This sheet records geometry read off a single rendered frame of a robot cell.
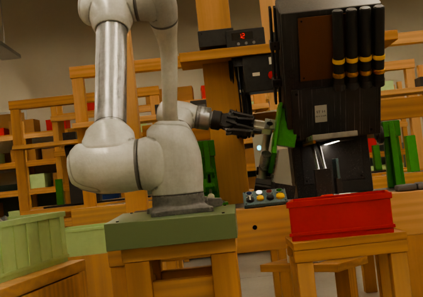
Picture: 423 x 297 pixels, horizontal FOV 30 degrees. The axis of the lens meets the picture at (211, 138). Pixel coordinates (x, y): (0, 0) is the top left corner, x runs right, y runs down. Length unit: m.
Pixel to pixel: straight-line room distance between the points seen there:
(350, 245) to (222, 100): 1.16
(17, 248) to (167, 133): 0.56
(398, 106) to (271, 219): 1.02
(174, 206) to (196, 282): 0.22
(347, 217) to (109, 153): 0.74
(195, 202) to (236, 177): 1.04
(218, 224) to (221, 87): 1.27
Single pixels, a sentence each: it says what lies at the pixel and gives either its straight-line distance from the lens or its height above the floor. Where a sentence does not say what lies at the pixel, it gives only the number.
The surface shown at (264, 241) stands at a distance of 2.71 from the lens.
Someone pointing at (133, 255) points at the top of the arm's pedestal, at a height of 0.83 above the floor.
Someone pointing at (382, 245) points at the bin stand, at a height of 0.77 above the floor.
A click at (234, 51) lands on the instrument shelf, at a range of 3.22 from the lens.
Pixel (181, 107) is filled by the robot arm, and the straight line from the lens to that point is 3.00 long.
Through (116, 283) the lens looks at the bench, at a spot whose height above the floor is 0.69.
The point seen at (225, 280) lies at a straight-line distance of 2.20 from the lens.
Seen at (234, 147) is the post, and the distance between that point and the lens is 3.30.
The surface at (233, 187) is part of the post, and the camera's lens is 3.30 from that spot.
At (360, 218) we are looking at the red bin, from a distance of 2.40.
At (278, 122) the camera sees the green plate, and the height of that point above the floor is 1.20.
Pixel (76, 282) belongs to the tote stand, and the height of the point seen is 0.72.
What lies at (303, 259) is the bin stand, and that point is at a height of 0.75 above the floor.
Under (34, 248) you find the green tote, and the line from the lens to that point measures 2.50.
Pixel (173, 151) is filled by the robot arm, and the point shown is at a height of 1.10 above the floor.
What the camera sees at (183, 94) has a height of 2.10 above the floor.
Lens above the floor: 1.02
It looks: 3 degrees up
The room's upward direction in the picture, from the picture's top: 6 degrees counter-clockwise
